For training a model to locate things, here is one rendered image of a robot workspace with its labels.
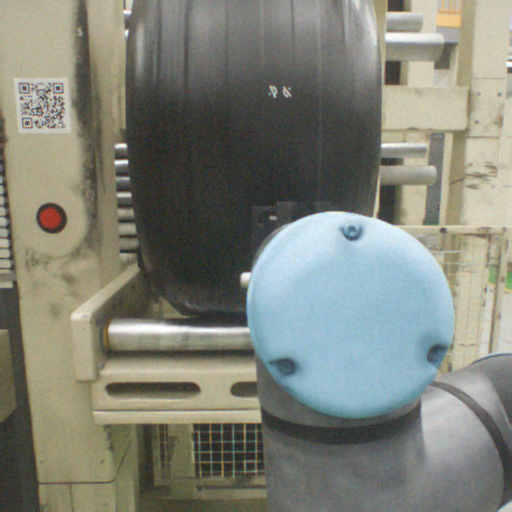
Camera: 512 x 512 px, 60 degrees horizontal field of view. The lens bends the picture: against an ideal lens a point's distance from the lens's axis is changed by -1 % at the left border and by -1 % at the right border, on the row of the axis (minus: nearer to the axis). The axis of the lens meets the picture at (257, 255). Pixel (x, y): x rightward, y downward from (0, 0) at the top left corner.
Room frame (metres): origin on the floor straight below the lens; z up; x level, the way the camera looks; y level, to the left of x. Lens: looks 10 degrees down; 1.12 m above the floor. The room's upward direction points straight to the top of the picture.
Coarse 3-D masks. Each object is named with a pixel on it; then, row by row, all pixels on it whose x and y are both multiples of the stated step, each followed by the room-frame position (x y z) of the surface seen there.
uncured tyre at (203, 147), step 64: (192, 0) 0.50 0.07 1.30; (256, 0) 0.50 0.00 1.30; (320, 0) 0.50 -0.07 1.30; (128, 64) 0.51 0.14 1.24; (192, 64) 0.47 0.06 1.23; (256, 64) 0.48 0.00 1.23; (320, 64) 0.48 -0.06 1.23; (128, 128) 0.50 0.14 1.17; (192, 128) 0.47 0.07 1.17; (256, 128) 0.47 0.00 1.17; (320, 128) 0.47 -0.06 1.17; (192, 192) 0.47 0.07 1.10; (256, 192) 0.48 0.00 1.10; (320, 192) 0.48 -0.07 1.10; (192, 256) 0.50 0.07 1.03
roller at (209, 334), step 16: (112, 320) 0.60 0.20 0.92; (128, 320) 0.60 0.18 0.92; (144, 320) 0.60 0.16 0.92; (160, 320) 0.60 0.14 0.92; (176, 320) 0.60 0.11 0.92; (192, 320) 0.60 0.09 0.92; (208, 320) 0.60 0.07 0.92; (224, 320) 0.60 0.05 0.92; (240, 320) 0.60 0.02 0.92; (112, 336) 0.58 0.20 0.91; (128, 336) 0.58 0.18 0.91; (144, 336) 0.58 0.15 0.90; (160, 336) 0.58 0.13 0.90; (176, 336) 0.58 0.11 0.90; (192, 336) 0.58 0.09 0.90; (208, 336) 0.58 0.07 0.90; (224, 336) 0.58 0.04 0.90; (240, 336) 0.59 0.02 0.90
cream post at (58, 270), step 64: (0, 0) 0.66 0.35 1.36; (64, 0) 0.66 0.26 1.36; (0, 64) 0.65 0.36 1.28; (64, 64) 0.66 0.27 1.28; (64, 192) 0.66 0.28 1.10; (64, 256) 0.66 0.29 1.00; (64, 320) 0.66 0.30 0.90; (64, 384) 0.66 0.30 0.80; (64, 448) 0.66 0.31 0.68; (128, 448) 0.76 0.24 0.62
